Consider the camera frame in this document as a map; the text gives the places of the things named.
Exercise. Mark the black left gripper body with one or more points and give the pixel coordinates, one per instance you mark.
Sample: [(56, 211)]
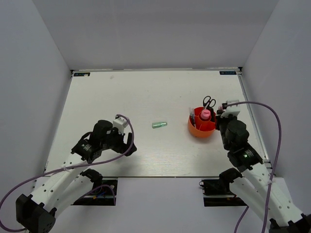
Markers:
[(115, 141)]

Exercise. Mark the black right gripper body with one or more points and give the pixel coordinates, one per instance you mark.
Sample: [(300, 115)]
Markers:
[(222, 124)]

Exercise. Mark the black handled scissors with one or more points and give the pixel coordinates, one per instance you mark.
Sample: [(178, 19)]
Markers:
[(208, 102)]

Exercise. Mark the blue ink pen refill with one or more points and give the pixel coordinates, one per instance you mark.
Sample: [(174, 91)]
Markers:
[(191, 112)]

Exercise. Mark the green transparent plastic case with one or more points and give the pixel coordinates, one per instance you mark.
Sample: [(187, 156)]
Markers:
[(156, 125)]

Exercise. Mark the yellow capped black highlighter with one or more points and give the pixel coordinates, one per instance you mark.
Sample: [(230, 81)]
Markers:
[(212, 115)]

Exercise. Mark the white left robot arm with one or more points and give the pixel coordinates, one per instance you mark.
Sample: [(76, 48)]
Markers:
[(38, 211)]

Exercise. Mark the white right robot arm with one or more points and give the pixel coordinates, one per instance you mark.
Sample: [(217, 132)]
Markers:
[(250, 180)]

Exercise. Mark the orange round organizer container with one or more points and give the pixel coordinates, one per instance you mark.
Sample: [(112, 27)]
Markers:
[(203, 129)]

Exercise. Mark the right corner table label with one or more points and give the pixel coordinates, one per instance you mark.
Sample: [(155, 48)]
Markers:
[(227, 72)]

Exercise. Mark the corner table label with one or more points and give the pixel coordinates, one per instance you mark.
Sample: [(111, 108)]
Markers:
[(81, 74), (227, 72)]

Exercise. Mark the left corner table label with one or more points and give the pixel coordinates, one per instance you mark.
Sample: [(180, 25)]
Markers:
[(81, 74)]

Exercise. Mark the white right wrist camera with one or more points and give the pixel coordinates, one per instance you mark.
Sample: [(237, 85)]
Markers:
[(230, 108)]

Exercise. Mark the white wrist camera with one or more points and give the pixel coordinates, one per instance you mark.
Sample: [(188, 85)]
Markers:
[(120, 123), (230, 108)]

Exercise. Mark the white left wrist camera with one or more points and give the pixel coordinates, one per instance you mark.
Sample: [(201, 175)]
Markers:
[(120, 123)]

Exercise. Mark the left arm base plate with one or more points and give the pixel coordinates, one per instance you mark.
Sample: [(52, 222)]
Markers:
[(106, 195)]

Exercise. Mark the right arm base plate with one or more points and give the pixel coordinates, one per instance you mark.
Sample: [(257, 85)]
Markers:
[(215, 196)]

